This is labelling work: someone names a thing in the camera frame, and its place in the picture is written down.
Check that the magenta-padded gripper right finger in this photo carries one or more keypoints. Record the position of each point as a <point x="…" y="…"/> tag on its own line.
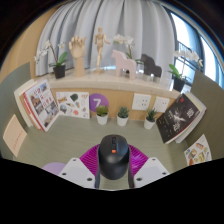
<point x="151" y="170"/>

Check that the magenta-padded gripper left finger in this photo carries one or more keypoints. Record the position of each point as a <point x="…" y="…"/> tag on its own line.
<point x="75" y="170"/>

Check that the black computer mouse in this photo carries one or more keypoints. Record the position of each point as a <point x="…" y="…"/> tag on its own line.
<point x="113" y="160"/>

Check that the purple mouse pad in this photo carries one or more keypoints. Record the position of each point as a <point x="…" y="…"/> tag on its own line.
<point x="54" y="167"/>

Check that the small succulent in white pot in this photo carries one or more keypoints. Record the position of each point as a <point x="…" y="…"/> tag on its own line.
<point x="122" y="120"/>
<point x="102" y="119"/>
<point x="149" y="124"/>

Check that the white sticker card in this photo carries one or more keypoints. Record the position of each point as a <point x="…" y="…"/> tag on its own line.
<point x="71" y="105"/>
<point x="197" y="153"/>

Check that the black book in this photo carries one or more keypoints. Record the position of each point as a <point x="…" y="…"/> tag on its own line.
<point x="176" y="118"/>

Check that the beige booklet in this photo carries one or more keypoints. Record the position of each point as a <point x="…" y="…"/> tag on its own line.
<point x="14" y="136"/>

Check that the round purple number sign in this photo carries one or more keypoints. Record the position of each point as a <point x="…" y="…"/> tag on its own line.
<point x="98" y="101"/>

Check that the grey-green desk partition panel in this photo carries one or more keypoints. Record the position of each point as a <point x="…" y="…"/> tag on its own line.
<point x="213" y="110"/>
<point x="8" y="100"/>

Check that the white orchid in black pot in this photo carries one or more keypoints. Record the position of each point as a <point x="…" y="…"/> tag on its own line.
<point x="59" y="71"/>
<point x="179" y="84"/>

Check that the white book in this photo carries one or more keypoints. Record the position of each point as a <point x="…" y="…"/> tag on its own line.
<point x="19" y="93"/>

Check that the dark horse figurine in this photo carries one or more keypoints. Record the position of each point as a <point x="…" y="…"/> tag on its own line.
<point x="151" y="66"/>

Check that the wooden hand model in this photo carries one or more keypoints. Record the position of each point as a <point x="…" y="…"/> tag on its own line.
<point x="78" y="50"/>

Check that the dark-framed window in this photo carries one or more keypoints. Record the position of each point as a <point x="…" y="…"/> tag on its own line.
<point x="210" y="56"/>

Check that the wooden mannequin figure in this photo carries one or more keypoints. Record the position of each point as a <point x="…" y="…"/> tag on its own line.
<point x="99" y="43"/>

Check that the grey curtain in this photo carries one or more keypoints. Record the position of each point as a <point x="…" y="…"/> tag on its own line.
<point x="133" y="20"/>

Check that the white wall socket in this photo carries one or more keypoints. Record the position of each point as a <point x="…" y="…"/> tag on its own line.
<point x="161" y="104"/>
<point x="141" y="101"/>

